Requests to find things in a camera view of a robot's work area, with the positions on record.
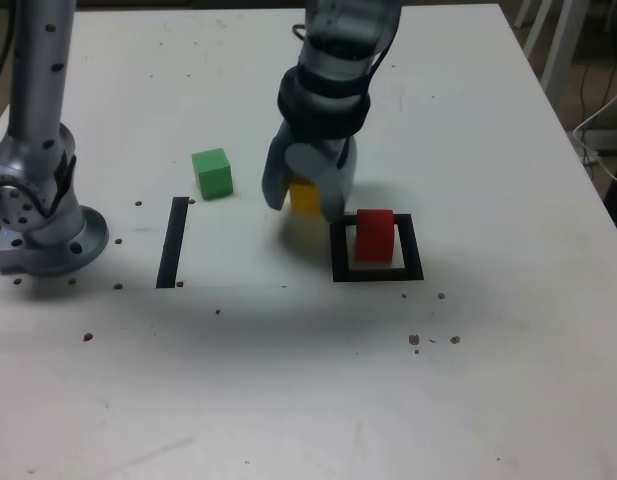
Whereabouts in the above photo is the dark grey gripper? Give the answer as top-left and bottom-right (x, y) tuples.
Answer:
(261, 122), (360, 223)

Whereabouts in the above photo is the yellow cube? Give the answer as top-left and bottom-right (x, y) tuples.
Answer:
(287, 174), (323, 215)

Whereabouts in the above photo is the red cube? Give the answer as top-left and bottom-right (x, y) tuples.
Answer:
(355, 208), (395, 263)

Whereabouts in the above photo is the green cube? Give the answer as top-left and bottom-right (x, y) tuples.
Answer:
(190, 147), (234, 201)

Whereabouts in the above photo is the black tape square outline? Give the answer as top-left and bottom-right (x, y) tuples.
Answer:
(329, 213), (425, 284)

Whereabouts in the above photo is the black tape strip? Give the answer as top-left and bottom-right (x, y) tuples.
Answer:
(155, 196), (190, 290)

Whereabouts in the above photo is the white cable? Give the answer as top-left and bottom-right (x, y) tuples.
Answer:
(571, 83), (617, 187)

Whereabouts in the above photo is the white furniture frame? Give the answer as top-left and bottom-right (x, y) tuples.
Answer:
(513, 0), (585, 99)

